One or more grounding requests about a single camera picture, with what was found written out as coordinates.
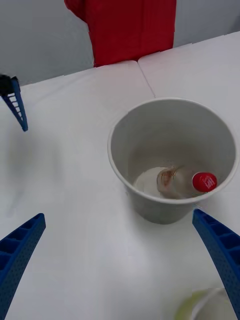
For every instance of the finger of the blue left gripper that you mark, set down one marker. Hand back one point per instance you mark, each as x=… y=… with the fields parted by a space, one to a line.
x=17 y=107

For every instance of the clear bottle with red cap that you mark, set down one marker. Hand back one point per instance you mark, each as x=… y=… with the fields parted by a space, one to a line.
x=175 y=186

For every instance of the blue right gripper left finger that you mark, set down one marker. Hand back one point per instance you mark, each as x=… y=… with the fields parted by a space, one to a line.
x=17 y=257

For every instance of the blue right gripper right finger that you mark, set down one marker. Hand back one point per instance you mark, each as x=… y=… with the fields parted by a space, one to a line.
x=225 y=255

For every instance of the grey plastic bin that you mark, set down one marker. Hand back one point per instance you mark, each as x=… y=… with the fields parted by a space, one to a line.
x=150 y=210

